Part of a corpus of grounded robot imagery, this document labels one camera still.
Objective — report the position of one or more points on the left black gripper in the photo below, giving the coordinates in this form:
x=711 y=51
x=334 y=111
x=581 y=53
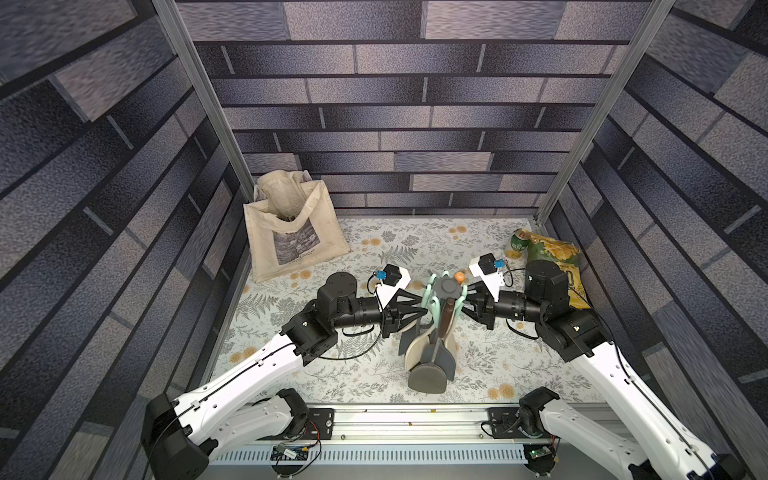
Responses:
x=391 y=315

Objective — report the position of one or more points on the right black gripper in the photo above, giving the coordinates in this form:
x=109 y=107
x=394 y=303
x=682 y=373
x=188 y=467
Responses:
x=485 y=307

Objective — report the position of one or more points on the grey spatula mint handle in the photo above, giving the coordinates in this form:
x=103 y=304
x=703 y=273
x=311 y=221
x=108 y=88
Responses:
x=415 y=339

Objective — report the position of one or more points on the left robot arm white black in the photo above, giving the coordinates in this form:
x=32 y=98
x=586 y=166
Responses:
x=180 y=436

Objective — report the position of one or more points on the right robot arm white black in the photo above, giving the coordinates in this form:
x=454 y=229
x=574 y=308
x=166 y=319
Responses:
x=661 y=447

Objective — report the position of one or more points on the grey utensil rack stand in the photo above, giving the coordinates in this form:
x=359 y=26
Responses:
x=445 y=289

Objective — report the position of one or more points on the green drink can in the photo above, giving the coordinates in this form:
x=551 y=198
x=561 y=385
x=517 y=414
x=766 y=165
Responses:
x=520 y=240

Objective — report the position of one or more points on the yellow green chips bag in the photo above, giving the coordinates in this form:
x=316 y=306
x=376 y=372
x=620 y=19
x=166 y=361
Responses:
x=562 y=253

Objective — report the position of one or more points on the beige canvas tote bag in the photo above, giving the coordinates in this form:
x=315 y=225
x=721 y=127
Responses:
x=293 y=227

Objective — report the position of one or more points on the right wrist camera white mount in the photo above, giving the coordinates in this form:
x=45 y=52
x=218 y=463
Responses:
x=489 y=270

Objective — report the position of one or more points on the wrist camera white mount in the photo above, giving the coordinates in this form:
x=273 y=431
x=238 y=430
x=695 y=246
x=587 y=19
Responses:
x=391 y=279
x=489 y=270

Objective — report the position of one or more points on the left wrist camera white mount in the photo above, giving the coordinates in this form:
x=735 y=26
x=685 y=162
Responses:
x=391 y=279

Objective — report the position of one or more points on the grey spatula dark wood handle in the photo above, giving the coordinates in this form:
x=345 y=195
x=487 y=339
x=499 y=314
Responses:
x=437 y=366

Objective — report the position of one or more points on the aluminium mounting rail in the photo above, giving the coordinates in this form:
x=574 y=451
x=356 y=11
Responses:
x=361 y=423

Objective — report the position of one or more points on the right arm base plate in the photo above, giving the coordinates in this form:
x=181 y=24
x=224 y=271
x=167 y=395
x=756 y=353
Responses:
x=511 y=423

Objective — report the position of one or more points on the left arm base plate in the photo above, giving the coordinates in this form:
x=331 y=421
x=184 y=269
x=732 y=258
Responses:
x=317 y=423

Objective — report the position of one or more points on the right circuit board with wires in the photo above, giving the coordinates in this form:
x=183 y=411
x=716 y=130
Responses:
x=540 y=459

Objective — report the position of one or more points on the circuit board with wires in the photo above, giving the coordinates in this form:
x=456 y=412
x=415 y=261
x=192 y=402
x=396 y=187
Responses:
x=290 y=461
x=540 y=459

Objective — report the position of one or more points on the left circuit board with wires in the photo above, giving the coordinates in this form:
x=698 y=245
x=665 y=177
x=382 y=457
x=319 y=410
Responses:
x=290 y=461

